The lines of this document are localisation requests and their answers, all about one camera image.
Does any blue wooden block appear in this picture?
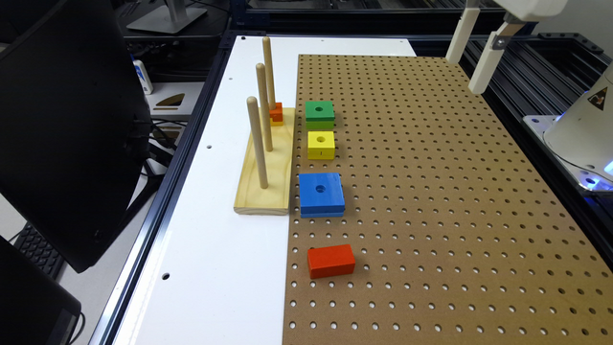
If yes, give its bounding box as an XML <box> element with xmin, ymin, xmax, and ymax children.
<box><xmin>299</xmin><ymin>172</ymin><xmax>345</xmax><ymax>218</ymax></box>

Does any brown pegboard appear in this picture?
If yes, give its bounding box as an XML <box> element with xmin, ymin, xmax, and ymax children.
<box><xmin>283</xmin><ymin>55</ymin><xmax>612</xmax><ymax>344</ymax></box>

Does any red wooden block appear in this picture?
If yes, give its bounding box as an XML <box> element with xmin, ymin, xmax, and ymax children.
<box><xmin>307</xmin><ymin>244</ymin><xmax>355</xmax><ymax>279</ymax></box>

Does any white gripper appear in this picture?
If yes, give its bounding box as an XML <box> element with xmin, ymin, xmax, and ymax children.
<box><xmin>445</xmin><ymin>0</ymin><xmax>567</xmax><ymax>94</ymax></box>

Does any silver monitor stand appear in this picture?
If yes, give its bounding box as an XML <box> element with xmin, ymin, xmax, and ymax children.
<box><xmin>126</xmin><ymin>0</ymin><xmax>208</xmax><ymax>35</ymax></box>

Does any wooden peg base board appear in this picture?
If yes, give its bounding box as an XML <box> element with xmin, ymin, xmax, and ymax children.
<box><xmin>233</xmin><ymin>106</ymin><xmax>297</xmax><ymax>217</ymax></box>

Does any yellow wooden block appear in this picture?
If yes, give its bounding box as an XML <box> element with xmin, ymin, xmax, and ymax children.
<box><xmin>307</xmin><ymin>130</ymin><xmax>335</xmax><ymax>160</ymax></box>

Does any rear wooden peg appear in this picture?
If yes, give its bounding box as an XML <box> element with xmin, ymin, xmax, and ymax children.
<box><xmin>262</xmin><ymin>36</ymin><xmax>277</xmax><ymax>110</ymax></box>

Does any white blue bottle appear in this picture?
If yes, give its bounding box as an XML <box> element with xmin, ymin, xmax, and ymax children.
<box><xmin>133</xmin><ymin>59</ymin><xmax>153</xmax><ymax>95</ymax></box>

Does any green wooden block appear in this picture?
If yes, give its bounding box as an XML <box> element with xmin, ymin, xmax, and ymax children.
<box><xmin>305</xmin><ymin>101</ymin><xmax>335</xmax><ymax>130</ymax></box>

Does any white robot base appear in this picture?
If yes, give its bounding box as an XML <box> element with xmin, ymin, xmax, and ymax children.
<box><xmin>523</xmin><ymin>67</ymin><xmax>612</xmax><ymax>193</ymax></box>

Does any small yellow block under orange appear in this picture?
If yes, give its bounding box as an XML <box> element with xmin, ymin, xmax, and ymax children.
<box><xmin>270</xmin><ymin>118</ymin><xmax>284</xmax><ymax>127</ymax></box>

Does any small orange wooden block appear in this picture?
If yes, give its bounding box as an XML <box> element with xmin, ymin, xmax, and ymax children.
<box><xmin>269</xmin><ymin>103</ymin><xmax>284</xmax><ymax>123</ymax></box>

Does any middle wooden peg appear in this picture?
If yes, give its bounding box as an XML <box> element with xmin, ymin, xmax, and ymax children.
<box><xmin>256</xmin><ymin>63</ymin><xmax>273</xmax><ymax>152</ymax></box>

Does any black monitor corner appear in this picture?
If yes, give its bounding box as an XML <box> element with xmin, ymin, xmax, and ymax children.
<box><xmin>1</xmin><ymin>240</ymin><xmax>81</xmax><ymax>345</ymax></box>

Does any wooden peg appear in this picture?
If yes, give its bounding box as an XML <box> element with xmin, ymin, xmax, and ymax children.
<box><xmin>256</xmin><ymin>63</ymin><xmax>273</xmax><ymax>152</ymax></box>
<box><xmin>246</xmin><ymin>96</ymin><xmax>268</xmax><ymax>189</ymax></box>
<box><xmin>262</xmin><ymin>36</ymin><xmax>277</xmax><ymax>110</ymax></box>

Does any front wooden peg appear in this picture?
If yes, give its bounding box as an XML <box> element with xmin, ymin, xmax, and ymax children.
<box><xmin>246</xmin><ymin>96</ymin><xmax>268</xmax><ymax>189</ymax></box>

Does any large black monitor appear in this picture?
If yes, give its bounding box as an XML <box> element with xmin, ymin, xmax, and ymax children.
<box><xmin>1</xmin><ymin>0</ymin><xmax>151</xmax><ymax>272</ymax></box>

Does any black keyboard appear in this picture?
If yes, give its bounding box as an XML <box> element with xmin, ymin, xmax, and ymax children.
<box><xmin>14</xmin><ymin>223</ymin><xmax>64</xmax><ymax>280</ymax></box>

